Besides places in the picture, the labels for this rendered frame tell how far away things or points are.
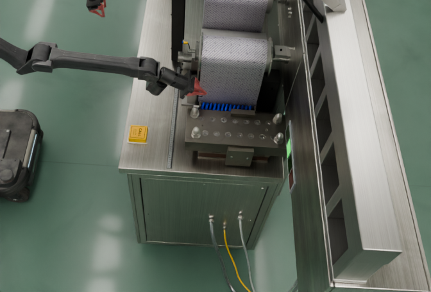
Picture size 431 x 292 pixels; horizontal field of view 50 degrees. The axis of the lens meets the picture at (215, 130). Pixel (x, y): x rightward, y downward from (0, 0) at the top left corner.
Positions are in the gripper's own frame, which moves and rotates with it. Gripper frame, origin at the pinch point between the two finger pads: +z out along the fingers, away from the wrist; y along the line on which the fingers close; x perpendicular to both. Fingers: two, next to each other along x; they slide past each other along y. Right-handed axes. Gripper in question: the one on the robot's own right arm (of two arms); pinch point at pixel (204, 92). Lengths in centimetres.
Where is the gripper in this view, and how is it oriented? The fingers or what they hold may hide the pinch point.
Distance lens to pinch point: 182.2
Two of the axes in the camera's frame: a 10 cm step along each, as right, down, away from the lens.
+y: -0.2, 8.2, -5.7
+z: 8.4, 3.3, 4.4
